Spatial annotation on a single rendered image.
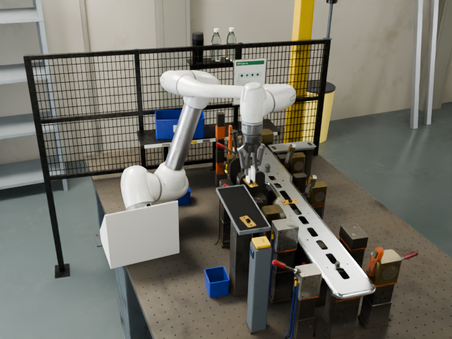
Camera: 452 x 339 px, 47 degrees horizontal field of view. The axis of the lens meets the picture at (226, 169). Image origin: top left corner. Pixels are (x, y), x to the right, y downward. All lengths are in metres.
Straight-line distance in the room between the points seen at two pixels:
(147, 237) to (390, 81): 4.64
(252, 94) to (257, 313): 0.92
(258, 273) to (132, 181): 0.94
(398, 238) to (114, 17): 3.22
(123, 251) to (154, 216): 0.23
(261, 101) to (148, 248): 1.02
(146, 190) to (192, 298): 0.62
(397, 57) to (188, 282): 4.70
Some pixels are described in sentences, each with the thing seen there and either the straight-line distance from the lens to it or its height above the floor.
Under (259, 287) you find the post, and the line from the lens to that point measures 2.18.
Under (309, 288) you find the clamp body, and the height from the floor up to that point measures 0.99.
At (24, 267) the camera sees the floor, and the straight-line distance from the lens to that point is 4.02.
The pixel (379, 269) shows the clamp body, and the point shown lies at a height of 1.03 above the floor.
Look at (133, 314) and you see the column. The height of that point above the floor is 0.36.
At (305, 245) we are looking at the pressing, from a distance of 2.35.
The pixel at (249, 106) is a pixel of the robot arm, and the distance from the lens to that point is 2.11.
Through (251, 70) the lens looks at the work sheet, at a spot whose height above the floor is 1.38.
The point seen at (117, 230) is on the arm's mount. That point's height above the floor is 0.92.
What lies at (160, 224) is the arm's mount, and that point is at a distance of 2.64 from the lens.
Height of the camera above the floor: 2.37
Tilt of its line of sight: 28 degrees down
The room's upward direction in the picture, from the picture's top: 1 degrees clockwise
